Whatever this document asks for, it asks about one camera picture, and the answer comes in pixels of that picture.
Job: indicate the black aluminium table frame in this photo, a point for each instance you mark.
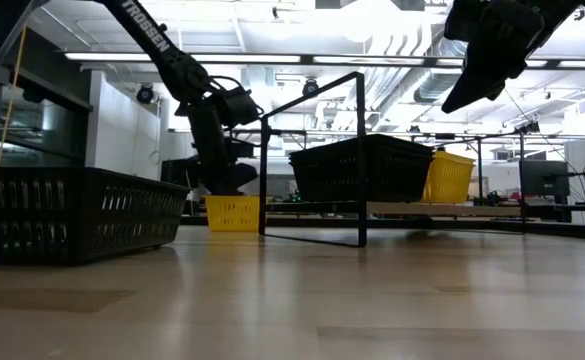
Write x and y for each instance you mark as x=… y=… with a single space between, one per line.
x=572 y=231

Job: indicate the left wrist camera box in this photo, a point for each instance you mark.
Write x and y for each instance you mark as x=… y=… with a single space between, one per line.
x=242 y=107

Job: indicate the black plastic slotted basket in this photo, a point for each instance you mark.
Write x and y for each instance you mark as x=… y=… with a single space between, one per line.
x=122 y=220
x=322 y=175

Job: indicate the yellow plastic slotted basket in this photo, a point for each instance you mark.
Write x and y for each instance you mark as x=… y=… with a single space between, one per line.
x=232 y=215
x=447 y=180

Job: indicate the black computer monitor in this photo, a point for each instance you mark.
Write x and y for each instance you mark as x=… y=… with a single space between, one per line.
x=544 y=177
x=174 y=175

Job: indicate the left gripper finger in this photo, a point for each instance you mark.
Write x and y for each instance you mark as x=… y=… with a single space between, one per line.
x=229 y=180

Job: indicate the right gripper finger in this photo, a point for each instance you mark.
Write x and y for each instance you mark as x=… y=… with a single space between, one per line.
x=482 y=82

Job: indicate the black ceiling spotlight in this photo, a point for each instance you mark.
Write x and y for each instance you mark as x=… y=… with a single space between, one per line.
x=145 y=94
x=310 y=87

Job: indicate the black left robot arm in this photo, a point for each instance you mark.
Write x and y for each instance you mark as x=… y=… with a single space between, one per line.
x=172 y=60

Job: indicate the wooden shelf black metal frame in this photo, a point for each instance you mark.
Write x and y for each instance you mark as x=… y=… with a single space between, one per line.
x=422 y=208

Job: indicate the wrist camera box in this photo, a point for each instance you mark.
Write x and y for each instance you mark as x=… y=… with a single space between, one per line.
x=242 y=107
x=459 y=20

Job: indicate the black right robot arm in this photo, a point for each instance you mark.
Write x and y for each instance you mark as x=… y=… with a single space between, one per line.
x=572 y=7

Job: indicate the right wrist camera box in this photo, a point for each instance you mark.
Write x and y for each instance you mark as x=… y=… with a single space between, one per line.
x=459 y=20

